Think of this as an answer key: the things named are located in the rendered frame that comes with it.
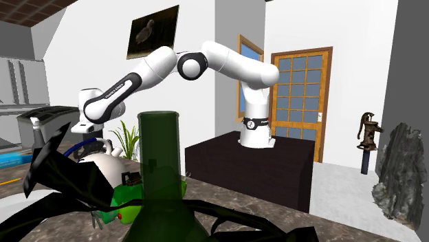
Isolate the black leafy plant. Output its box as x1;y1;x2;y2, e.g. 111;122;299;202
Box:
0;122;320;242

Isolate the green potted plant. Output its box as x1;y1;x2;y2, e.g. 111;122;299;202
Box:
109;120;140;162

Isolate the grey appliance with dark top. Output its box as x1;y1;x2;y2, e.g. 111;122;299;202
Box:
16;105;82;149

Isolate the grey bottle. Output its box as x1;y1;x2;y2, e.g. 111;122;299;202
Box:
30;116;47;151

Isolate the bright green toy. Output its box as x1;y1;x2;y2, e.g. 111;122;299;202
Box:
91;180;188;230

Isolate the dark green glass bottle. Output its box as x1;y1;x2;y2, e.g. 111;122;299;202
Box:
122;111;216;242

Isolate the blue box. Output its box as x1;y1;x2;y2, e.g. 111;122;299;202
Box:
0;148;34;171

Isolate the yellow pencil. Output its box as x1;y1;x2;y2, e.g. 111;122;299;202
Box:
0;177;23;187

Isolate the white plate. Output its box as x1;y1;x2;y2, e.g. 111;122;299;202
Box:
0;188;62;230

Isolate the grey refrigerator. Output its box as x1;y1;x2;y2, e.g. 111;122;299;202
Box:
0;56;52;149

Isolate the dark robot stand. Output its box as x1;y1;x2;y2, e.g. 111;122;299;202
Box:
184;130;316;214

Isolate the wooden framed window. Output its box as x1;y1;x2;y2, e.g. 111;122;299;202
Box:
235;34;265;124

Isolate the wooden door with glass panes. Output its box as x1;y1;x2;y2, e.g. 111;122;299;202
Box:
269;46;334;164

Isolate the rusty hand water pump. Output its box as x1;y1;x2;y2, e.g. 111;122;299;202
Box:
355;111;386;175

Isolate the grey green rock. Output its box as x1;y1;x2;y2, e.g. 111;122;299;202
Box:
371;122;424;232

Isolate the white kettle with blue handle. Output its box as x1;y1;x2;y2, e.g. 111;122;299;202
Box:
63;137;127;189

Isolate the dark wall picture of bird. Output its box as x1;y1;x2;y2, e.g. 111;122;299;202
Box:
126;4;180;61

